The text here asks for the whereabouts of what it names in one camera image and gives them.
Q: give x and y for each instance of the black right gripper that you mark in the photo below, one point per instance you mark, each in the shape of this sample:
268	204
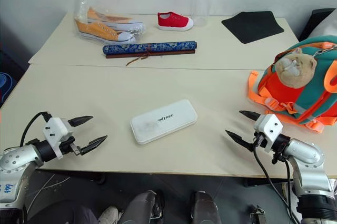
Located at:
259	140

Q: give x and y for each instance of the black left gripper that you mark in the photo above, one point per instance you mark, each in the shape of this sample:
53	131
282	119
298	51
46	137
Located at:
69	147

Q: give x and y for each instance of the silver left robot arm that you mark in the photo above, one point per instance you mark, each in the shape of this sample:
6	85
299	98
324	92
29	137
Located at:
15	160

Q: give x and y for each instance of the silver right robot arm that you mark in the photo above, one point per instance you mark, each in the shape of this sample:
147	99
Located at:
308	160

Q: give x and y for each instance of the teal and orange backpack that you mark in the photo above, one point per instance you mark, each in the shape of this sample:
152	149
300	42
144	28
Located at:
302	102

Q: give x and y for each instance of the white rectangular case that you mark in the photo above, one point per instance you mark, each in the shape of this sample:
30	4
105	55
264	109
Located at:
163	121

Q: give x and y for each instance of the brown plush hamster toy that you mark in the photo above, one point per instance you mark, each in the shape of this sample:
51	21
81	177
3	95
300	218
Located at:
296	72

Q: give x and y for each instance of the dark trouser leg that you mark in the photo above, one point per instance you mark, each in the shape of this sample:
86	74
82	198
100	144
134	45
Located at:
63	213

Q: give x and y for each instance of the white sneaker of person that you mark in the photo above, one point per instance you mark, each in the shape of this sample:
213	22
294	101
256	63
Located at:
109	214

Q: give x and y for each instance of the dark rounded shape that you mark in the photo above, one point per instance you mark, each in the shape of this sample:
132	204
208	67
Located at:
206	208
142	208

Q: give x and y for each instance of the blue patterned object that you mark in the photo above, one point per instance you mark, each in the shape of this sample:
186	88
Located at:
5	85

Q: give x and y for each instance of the black mouse pad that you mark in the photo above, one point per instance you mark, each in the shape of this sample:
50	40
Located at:
252	26

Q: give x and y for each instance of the orange canvas sneaker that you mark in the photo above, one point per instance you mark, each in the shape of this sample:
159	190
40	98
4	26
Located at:
113	19
100	31

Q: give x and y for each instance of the blue patterned rolled scroll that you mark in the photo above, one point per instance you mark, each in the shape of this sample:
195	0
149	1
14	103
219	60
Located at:
150	48

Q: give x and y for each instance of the clear plastic shoe bag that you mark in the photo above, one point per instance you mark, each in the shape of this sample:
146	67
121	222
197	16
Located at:
81	10

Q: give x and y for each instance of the black chair back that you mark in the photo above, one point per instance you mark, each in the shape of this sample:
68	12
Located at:
314	22

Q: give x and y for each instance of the red canvas child shoe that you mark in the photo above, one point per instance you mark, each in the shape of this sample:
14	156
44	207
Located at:
173	21

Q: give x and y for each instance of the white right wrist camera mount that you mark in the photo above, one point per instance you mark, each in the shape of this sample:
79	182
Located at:
269	126

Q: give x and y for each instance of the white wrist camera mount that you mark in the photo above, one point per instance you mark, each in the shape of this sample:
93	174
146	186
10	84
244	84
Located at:
269	126
56	129

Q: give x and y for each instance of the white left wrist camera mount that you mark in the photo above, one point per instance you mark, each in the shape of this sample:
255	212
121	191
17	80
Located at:
56	129

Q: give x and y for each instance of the small metal bracket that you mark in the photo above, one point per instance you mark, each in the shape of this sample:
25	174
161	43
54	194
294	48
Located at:
258	214

